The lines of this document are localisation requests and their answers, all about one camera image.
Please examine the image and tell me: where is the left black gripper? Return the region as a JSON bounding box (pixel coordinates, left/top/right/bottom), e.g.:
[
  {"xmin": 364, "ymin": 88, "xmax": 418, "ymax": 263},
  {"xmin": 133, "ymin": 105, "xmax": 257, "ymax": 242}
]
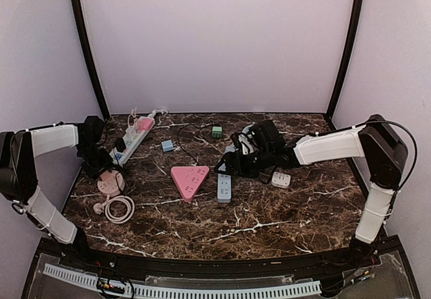
[{"xmin": 76, "ymin": 143, "xmax": 114, "ymax": 180}]

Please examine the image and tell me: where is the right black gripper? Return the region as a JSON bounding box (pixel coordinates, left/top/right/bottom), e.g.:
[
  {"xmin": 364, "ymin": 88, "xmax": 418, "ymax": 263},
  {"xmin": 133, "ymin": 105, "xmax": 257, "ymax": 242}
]
[{"xmin": 213, "ymin": 146, "xmax": 274, "ymax": 178}]

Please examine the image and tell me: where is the blue grey power strip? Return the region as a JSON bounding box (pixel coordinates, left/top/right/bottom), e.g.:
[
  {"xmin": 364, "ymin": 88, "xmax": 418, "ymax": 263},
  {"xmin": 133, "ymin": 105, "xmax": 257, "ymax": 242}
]
[{"xmin": 217, "ymin": 174, "xmax": 232, "ymax": 203}]

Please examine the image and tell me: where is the pink round power socket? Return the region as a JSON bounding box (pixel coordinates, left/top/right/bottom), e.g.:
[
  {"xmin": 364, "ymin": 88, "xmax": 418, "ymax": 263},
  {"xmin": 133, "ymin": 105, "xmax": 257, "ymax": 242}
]
[{"xmin": 97, "ymin": 170, "xmax": 125, "ymax": 197}]

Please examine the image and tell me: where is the pink triangular power strip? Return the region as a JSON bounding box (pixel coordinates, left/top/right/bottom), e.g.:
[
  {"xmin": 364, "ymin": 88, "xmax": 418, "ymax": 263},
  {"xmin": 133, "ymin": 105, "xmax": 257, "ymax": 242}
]
[{"xmin": 170, "ymin": 166, "xmax": 210, "ymax": 203}]

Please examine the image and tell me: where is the green charger plug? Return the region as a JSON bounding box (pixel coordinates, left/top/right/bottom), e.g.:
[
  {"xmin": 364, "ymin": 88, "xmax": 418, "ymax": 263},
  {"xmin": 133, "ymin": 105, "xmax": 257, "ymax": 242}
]
[{"xmin": 211, "ymin": 126, "xmax": 223, "ymax": 139}]

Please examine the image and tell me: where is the small blue charger plug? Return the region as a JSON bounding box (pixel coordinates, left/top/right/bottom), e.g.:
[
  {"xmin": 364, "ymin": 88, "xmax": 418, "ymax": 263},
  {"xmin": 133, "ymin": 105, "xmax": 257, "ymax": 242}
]
[{"xmin": 161, "ymin": 140, "xmax": 174, "ymax": 152}]

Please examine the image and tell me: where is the white square plug adapter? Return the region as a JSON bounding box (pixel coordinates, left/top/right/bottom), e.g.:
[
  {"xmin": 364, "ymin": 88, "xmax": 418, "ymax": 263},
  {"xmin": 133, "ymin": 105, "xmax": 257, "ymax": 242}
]
[{"xmin": 271, "ymin": 172, "xmax": 291, "ymax": 189}]

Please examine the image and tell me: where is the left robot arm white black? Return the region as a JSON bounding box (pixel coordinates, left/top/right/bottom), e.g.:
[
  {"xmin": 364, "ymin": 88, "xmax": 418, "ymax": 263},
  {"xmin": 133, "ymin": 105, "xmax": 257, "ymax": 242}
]
[{"xmin": 1, "ymin": 116, "xmax": 113, "ymax": 269}]

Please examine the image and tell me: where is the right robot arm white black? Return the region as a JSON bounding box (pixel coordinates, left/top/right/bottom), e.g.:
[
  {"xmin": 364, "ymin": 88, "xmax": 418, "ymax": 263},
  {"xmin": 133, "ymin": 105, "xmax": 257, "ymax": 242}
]
[{"xmin": 214, "ymin": 114, "xmax": 410, "ymax": 268}]

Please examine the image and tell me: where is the pink plug on white strip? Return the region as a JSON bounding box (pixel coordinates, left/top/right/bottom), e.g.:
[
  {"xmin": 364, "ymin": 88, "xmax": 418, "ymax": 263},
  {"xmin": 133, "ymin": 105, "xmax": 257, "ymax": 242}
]
[{"xmin": 128, "ymin": 107, "xmax": 154, "ymax": 131}]

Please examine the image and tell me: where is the long white power strip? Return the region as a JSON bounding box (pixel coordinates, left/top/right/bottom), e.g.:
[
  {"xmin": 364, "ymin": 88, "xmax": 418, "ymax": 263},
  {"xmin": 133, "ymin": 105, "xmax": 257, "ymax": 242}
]
[{"xmin": 110, "ymin": 109, "xmax": 169, "ymax": 167}]

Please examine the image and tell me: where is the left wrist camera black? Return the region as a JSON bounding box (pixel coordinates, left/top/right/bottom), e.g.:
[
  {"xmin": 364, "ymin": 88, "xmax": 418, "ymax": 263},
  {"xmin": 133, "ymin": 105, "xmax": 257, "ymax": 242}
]
[{"xmin": 77, "ymin": 116, "xmax": 104, "ymax": 150}]

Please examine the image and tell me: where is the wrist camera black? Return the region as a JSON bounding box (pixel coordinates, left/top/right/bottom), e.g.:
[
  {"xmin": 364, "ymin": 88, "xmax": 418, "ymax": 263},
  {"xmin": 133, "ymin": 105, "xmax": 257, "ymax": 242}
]
[
  {"xmin": 77, "ymin": 116, "xmax": 104, "ymax": 150},
  {"xmin": 230, "ymin": 120, "xmax": 286, "ymax": 155}
]

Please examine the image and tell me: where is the pink coiled cord with plug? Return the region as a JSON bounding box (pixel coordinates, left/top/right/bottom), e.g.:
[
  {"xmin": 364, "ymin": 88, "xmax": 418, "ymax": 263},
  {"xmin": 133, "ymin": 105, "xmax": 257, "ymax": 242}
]
[{"xmin": 93, "ymin": 195, "xmax": 136, "ymax": 225}]

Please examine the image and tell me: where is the black usb cable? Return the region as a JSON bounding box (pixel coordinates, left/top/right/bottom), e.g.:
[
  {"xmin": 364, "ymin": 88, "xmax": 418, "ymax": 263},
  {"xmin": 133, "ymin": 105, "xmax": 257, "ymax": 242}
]
[{"xmin": 176, "ymin": 123, "xmax": 215, "ymax": 167}]

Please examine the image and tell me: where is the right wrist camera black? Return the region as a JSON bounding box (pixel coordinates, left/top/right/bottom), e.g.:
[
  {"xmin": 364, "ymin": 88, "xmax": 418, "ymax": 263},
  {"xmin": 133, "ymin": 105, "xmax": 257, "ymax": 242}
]
[{"xmin": 230, "ymin": 120, "xmax": 286, "ymax": 155}]

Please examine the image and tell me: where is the white slotted cable duct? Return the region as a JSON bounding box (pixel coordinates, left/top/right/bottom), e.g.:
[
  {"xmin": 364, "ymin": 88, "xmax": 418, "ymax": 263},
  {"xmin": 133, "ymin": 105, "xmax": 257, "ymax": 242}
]
[{"xmin": 43, "ymin": 263, "xmax": 321, "ymax": 299}]

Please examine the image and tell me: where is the left black frame post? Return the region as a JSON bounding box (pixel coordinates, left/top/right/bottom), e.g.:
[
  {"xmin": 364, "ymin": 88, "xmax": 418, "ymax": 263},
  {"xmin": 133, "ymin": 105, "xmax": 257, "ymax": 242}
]
[{"xmin": 71, "ymin": 0, "xmax": 110, "ymax": 120}]

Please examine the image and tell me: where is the black frame post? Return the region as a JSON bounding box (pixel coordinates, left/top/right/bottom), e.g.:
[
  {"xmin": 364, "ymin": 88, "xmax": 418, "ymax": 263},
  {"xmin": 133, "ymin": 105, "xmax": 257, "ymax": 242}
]
[
  {"xmin": 326, "ymin": 0, "xmax": 363, "ymax": 121},
  {"xmin": 71, "ymin": 0, "xmax": 110, "ymax": 120}
]

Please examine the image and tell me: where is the right black frame post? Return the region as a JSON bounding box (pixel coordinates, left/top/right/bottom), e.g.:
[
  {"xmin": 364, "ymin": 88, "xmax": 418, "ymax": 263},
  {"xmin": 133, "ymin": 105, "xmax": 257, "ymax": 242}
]
[{"xmin": 326, "ymin": 0, "xmax": 363, "ymax": 121}]

